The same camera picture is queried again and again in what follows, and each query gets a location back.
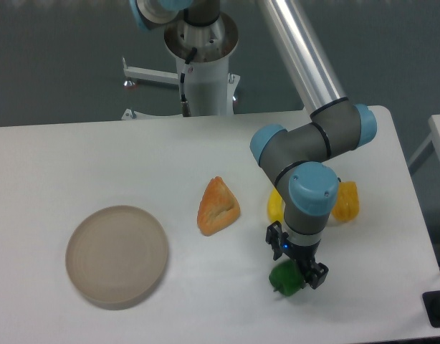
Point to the orange triangular bread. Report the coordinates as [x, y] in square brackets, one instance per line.
[218, 208]

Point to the beige round plate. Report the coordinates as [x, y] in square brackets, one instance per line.
[117, 257]

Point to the black device at edge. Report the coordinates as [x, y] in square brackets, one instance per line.
[436, 308]

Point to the yellow banana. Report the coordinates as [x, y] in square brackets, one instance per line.
[275, 207]

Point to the green pepper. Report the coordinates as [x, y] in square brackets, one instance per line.
[286, 278]

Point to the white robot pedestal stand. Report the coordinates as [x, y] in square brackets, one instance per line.
[206, 86]

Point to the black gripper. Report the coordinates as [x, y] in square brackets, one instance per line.
[299, 248]

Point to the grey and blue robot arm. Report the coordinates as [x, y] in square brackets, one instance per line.
[293, 160]

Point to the yellow bell pepper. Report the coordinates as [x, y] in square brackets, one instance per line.
[347, 206]

